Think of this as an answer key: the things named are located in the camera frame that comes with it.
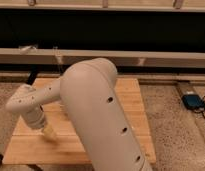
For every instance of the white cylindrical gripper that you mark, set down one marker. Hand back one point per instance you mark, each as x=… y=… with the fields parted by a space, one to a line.
x=35 y=119

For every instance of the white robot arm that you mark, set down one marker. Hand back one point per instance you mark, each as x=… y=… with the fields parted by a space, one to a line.
x=87 y=91

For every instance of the wooden table leg dark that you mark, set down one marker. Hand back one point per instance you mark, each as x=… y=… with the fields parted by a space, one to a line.
x=33 y=75

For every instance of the blue device on floor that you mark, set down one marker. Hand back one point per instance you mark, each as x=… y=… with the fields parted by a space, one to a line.
x=193 y=101

